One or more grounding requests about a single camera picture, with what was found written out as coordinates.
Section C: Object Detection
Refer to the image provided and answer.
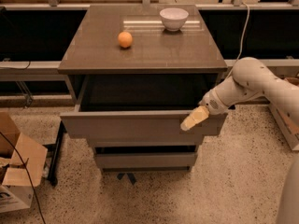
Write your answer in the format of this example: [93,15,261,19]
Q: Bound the open cardboard box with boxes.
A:
[0,112,48,213]

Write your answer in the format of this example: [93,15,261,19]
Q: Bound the white ceramic bowl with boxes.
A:
[160,7,189,31]

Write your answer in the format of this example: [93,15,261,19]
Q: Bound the black metal stand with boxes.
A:
[45,122,66,187]

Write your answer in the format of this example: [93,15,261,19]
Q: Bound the grey bottom drawer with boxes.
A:
[94,153,197,169]

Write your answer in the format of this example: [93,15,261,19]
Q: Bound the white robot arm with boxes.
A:
[180,57,299,224]

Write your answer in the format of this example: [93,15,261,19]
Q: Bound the black floor cable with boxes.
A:
[0,130,48,224]

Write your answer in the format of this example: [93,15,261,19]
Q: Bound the white hanging cable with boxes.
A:
[225,2,251,78]

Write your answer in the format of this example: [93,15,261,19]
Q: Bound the grey top drawer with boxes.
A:
[61,74,225,147]

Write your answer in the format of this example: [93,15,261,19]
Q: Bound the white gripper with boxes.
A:
[180,89,228,131]

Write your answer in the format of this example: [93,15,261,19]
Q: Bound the orange fruit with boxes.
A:
[118,32,133,49]

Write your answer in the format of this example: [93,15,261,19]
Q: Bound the grey drawer cabinet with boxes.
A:
[58,5,227,172]

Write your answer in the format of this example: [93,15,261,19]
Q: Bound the grey drawer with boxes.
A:
[61,74,225,147]
[94,153,197,169]

